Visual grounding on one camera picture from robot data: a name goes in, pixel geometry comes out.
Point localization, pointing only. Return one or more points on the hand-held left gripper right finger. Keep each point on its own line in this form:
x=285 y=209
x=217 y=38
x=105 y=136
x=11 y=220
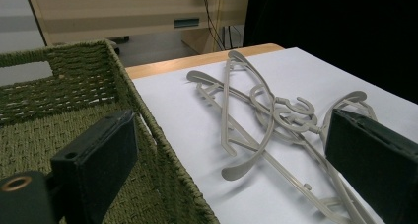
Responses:
x=371 y=164

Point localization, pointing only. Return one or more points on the white table mat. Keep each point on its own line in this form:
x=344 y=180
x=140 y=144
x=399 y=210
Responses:
x=184 y=118

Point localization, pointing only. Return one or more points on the light wooden desk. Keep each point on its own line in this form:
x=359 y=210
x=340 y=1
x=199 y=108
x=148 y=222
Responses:
x=115 y=7

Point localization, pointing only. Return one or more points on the grey plastic hanger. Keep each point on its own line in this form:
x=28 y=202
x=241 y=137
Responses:
x=231 y=174
x=356 y=95
x=195 y=76

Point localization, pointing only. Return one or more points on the green woven basket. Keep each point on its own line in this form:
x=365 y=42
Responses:
x=98 y=69

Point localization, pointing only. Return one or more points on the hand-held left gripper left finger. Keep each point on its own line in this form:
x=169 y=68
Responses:
x=98 y=151

